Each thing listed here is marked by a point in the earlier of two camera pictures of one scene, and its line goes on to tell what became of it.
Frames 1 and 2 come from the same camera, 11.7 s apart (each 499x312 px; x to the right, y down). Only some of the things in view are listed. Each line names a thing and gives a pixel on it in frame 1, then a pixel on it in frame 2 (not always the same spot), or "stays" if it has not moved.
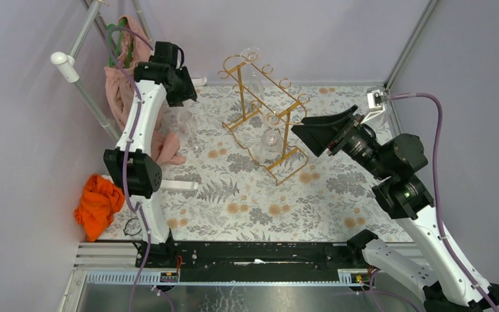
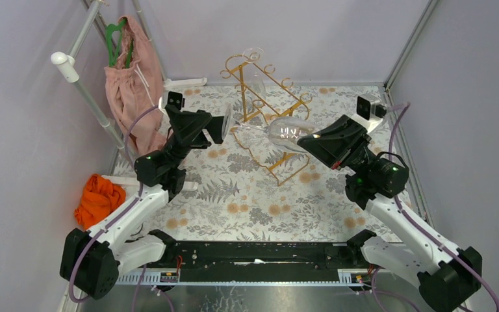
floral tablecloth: [249, 177] stays
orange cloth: [100, 199] stays
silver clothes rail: [69, 62] stays
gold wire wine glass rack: [266, 104] stays
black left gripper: [184, 88] to [190, 129]
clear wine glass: [271, 140] to [284, 132]
